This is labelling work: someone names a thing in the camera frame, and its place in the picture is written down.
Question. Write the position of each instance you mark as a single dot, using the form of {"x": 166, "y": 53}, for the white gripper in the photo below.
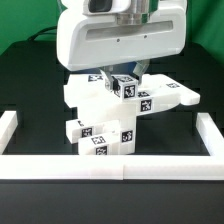
{"x": 102, "y": 33}

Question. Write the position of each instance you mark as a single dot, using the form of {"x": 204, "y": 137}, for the white marker sheet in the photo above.
{"x": 93, "y": 78}

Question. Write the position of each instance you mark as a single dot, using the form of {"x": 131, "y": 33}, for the white chair back frame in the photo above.
{"x": 95, "y": 104}

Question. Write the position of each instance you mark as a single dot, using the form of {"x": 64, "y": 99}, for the white U-shaped fence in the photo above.
{"x": 128, "y": 167}

